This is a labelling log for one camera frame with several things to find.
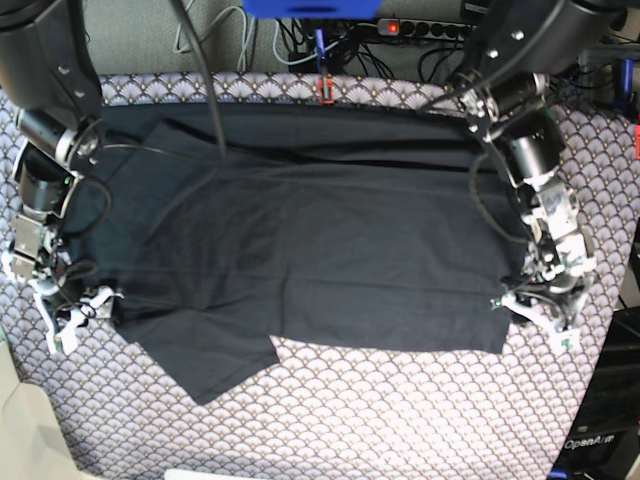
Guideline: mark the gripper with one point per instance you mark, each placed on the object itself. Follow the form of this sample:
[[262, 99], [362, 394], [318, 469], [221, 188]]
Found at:
[[566, 291], [66, 291]]

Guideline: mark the black power strip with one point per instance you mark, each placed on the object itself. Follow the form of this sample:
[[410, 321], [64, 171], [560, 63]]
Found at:
[[423, 30]]

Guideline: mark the black OpenArm box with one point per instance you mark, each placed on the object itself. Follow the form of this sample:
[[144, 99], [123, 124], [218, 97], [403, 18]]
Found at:
[[603, 442]]

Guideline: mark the orange and black clamp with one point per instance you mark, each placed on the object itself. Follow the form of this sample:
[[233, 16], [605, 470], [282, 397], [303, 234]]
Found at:
[[325, 90]]

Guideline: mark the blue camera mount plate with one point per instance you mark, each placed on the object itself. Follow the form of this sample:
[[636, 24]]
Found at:
[[312, 9]]

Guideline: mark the blue clamp right edge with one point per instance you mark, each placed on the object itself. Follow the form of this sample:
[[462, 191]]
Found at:
[[622, 85]]

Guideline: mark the patterned fan-print tablecloth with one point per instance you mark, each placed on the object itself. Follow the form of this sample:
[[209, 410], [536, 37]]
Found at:
[[337, 412]]

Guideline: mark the black T-shirt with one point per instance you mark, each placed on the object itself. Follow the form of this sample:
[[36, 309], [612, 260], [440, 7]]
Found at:
[[339, 227]]

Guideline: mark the orange clamp right edge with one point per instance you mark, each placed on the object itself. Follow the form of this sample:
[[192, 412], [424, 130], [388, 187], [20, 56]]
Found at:
[[637, 141]]

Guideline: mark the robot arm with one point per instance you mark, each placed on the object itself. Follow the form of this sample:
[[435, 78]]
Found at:
[[47, 73], [502, 84]]

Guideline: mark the beige plastic bin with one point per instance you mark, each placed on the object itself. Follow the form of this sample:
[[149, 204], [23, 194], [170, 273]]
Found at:
[[32, 444]]

